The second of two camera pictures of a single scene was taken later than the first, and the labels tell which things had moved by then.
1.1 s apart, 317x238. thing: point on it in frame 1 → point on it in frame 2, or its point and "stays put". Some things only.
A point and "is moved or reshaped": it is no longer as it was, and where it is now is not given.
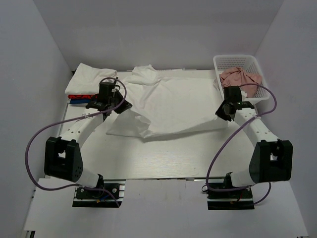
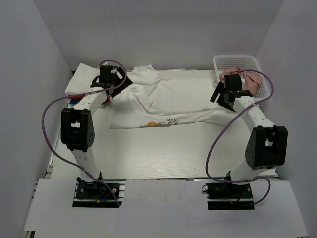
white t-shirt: x=165 y=101 is moved or reshaped
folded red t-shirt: x=82 y=96 stays put
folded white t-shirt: x=85 y=80 stays put
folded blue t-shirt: x=80 y=101 stays put
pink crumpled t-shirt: x=236 y=77 stays put
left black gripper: x=124 y=105 → x=124 y=83
